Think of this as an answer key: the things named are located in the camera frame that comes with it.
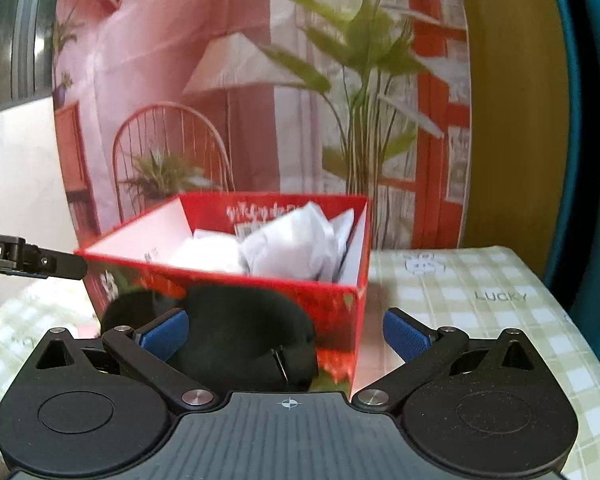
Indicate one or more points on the wall poster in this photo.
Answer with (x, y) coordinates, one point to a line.
(260, 85)

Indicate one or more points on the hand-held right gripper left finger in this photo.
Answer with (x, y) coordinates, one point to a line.
(166, 333)

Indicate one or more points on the green checked tablecloth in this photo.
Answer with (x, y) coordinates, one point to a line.
(480, 280)

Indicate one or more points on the teal curtain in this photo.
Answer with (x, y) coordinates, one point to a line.
(590, 160)

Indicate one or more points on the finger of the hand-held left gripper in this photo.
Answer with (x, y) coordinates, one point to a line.
(60, 262)

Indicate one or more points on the red cardboard box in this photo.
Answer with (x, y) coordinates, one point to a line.
(305, 300)

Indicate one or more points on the black beanie hat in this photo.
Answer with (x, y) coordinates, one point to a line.
(240, 325)

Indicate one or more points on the grey window frame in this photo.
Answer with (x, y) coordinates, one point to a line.
(20, 30)

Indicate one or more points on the white crumpled cloth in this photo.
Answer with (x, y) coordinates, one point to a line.
(202, 255)

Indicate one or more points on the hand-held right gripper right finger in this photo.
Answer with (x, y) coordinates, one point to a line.
(404, 334)

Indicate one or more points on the white crumpled paper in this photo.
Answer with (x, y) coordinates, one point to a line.
(290, 245)

